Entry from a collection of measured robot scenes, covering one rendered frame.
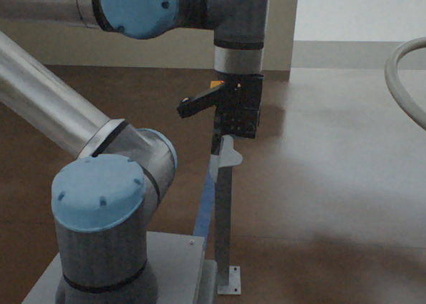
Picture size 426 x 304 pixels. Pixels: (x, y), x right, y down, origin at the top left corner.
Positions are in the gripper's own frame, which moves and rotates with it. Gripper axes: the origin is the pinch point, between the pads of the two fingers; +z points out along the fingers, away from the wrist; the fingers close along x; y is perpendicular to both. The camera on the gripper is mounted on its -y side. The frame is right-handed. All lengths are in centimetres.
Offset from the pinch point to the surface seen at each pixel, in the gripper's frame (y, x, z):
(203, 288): -0.1, -7.5, 27.6
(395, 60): 37, 33, -19
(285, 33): 0, 577, 44
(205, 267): -1.1, -1.1, 27.5
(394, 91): 35.6, 22.2, -13.9
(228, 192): -7, 75, 53
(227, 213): -6, 75, 65
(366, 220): 77, 153, 107
